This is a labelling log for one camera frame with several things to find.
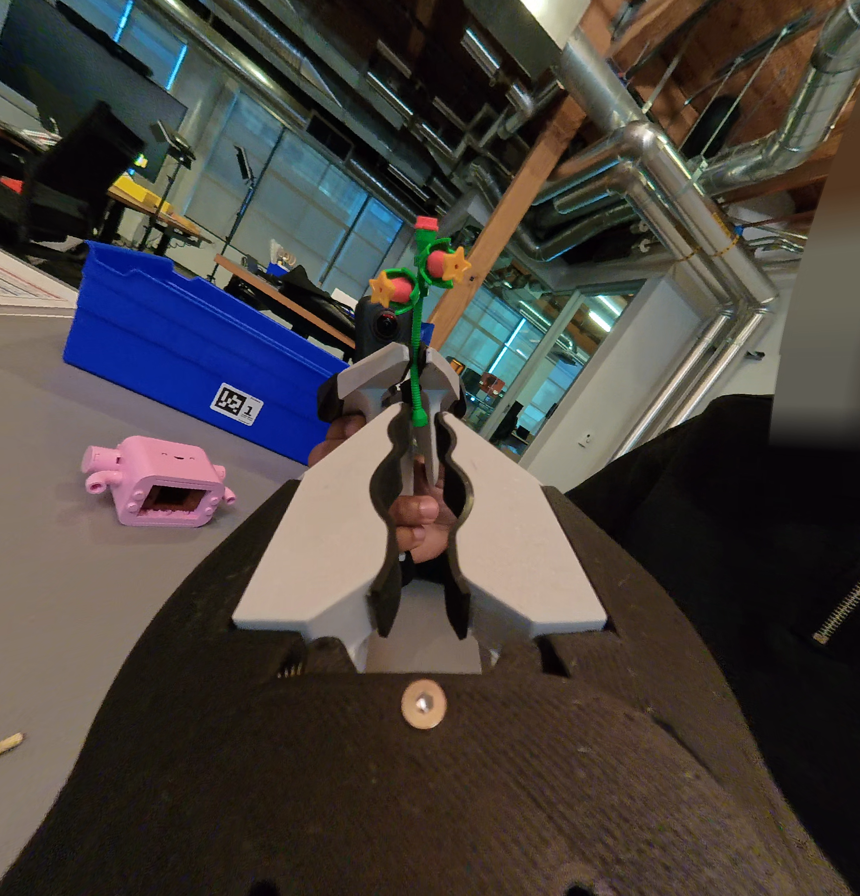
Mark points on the person's right hand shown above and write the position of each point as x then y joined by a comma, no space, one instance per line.
423,525

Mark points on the blue storage bin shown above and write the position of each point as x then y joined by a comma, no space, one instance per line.
192,329

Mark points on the black light tripod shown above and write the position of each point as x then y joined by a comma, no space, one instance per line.
242,189

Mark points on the black jacket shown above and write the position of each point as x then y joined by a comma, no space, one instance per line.
752,595

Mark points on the laminated instruction sheet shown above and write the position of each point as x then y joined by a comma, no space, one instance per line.
17,280

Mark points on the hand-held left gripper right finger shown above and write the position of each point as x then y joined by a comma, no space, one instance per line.
535,560

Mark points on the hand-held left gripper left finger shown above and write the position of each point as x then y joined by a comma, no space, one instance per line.
311,560

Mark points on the black office chair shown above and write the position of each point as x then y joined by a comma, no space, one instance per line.
73,175

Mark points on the black monitor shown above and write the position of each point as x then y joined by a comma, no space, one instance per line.
73,70

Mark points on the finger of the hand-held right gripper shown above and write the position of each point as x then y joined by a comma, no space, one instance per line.
444,381
377,378

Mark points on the yellow star flower piece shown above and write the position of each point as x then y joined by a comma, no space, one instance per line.
383,287

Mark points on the pink brick figure pot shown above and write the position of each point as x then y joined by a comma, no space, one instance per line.
157,476

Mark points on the red flower bud piece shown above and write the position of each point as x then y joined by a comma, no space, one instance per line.
405,288

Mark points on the black bag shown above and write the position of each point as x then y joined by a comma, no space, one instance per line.
311,290

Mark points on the wooden table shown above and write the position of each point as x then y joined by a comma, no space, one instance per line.
283,297

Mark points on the green flower stem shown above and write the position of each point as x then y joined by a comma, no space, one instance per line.
416,364

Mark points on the wooden ceiling beam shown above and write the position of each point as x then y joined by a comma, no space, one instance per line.
514,210

